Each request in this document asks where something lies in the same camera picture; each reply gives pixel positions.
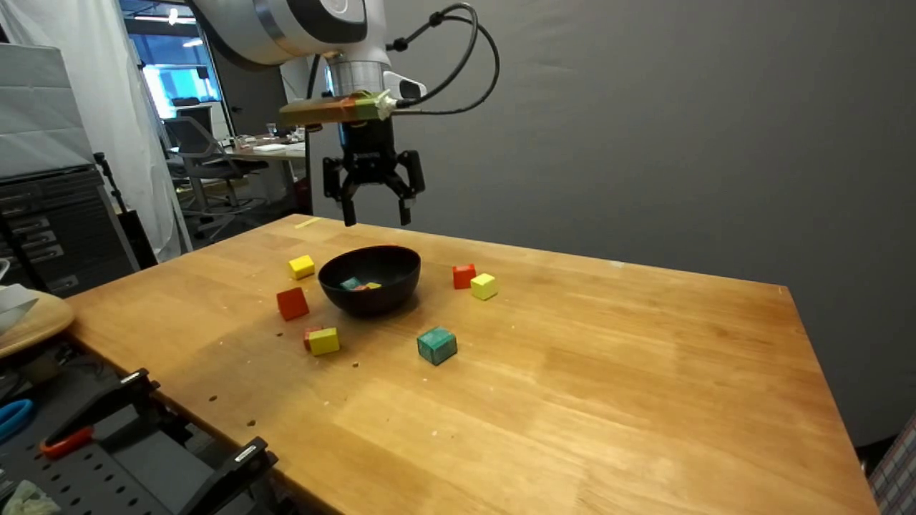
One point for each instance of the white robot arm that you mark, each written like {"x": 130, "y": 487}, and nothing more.
{"x": 276, "y": 30}

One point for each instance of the black equipment rack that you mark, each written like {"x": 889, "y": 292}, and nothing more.
{"x": 66, "y": 229}

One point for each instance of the background desk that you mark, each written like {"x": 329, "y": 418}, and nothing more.
{"x": 266, "y": 146}

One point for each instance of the small pale plastic part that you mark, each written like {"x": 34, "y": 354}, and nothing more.
{"x": 26, "y": 498}

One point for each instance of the white fabric curtain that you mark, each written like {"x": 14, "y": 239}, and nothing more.
{"x": 119, "y": 123}

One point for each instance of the green wooden block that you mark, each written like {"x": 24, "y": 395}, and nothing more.
{"x": 353, "y": 285}
{"x": 435, "y": 344}

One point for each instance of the grey fabric backdrop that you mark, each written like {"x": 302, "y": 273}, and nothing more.
{"x": 619, "y": 143}

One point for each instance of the tan wrist camera bar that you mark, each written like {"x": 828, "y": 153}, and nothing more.
{"x": 333, "y": 106}

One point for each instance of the white cloth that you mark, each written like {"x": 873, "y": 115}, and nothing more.
{"x": 11, "y": 305}

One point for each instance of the red wooden block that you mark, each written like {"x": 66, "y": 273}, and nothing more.
{"x": 463, "y": 276}
{"x": 292, "y": 305}

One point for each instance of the black bowl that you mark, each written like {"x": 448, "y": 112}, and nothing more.
{"x": 372, "y": 305}

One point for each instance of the bright blue window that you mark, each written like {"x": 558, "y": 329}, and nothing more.
{"x": 174, "y": 80}

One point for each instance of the background office chair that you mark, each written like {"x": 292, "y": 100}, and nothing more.
{"x": 196, "y": 153}

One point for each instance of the black perforated board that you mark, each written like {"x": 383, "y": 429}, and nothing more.
{"x": 151, "y": 475}

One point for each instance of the grey equipment case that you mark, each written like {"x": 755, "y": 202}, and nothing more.
{"x": 38, "y": 103}

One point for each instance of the yellow wooden block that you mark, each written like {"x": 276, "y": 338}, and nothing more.
{"x": 370, "y": 285}
{"x": 325, "y": 341}
{"x": 484, "y": 288}
{"x": 302, "y": 268}

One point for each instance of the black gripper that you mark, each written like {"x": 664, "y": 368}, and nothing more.
{"x": 370, "y": 159}

